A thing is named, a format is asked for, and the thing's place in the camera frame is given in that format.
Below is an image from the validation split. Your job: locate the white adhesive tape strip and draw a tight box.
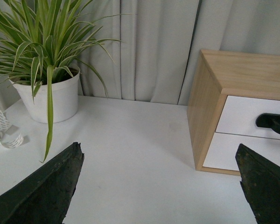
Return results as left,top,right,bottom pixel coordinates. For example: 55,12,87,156
0,109,24,149

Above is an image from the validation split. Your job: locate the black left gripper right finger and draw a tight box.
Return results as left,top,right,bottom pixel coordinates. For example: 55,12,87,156
235,144,280,224

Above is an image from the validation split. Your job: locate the white drawer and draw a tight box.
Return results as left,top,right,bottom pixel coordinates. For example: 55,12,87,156
216,96,280,140
203,133,280,171

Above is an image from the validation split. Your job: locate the white lower drawer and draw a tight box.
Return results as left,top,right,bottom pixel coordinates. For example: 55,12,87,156
203,133,280,171

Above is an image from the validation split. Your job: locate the grey curtain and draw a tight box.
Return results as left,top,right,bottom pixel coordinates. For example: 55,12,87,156
79,0,280,105

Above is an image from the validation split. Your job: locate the wooden drawer cabinet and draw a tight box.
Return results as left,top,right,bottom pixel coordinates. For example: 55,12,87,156
187,49,280,175

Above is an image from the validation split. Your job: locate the white plant pot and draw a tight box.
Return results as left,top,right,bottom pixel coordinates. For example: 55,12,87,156
10,65,80,123

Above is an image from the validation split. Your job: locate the white upper drawer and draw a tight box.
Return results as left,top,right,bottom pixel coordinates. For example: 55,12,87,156
216,96,280,140

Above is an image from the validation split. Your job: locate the green spider plant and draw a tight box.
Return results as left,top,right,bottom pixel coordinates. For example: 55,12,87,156
0,0,136,163

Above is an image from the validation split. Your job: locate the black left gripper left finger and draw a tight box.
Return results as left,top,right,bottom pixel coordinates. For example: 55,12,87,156
0,142,84,224

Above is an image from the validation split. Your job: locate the black upper drawer handle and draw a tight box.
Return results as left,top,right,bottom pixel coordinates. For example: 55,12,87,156
256,113,280,134

